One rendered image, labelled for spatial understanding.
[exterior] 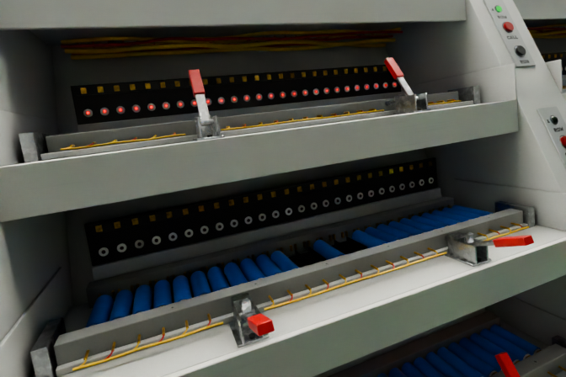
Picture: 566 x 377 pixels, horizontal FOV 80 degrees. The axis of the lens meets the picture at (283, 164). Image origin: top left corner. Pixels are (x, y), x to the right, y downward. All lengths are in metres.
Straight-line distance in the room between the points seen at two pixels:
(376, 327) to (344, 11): 0.38
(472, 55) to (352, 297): 0.42
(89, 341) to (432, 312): 0.32
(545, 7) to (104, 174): 0.73
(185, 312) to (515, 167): 0.48
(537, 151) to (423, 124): 0.18
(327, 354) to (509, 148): 0.40
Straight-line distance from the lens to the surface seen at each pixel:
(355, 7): 0.51
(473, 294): 0.44
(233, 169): 0.34
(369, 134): 0.41
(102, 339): 0.36
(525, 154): 0.58
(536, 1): 0.77
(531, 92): 0.61
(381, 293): 0.38
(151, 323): 0.36
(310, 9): 0.48
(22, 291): 0.39
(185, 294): 0.39
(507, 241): 0.41
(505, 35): 0.64
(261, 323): 0.26
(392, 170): 0.58
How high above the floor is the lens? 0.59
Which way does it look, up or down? 15 degrees up
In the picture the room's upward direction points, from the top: 15 degrees counter-clockwise
